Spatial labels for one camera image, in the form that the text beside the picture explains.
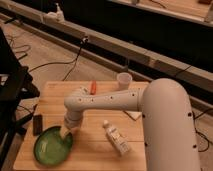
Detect clear plastic bottle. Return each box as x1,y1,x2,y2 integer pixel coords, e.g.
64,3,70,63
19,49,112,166
103,120,131,156

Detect clear plastic cup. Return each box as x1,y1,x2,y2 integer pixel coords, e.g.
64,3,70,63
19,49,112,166
117,72,132,90

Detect white object on ledge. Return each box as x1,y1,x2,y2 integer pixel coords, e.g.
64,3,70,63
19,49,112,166
46,4,65,22

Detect green ceramic bowl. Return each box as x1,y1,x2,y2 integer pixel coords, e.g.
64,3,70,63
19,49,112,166
33,126,73,167

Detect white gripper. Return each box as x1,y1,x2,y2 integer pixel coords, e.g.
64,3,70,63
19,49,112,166
59,112,83,139

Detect black floor cable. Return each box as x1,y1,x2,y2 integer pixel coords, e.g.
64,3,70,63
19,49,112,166
28,36,90,82

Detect black chair frame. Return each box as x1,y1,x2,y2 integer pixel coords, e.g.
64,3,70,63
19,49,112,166
0,27,40,171

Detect black rectangular block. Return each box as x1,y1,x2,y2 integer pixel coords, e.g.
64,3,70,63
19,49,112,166
33,115,43,136

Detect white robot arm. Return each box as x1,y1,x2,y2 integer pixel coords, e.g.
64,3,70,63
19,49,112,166
64,78,201,171

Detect orange carrot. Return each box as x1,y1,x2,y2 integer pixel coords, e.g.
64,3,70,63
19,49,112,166
90,81,97,95

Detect white sponge block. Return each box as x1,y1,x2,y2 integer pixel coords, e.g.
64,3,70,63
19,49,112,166
126,111,142,121

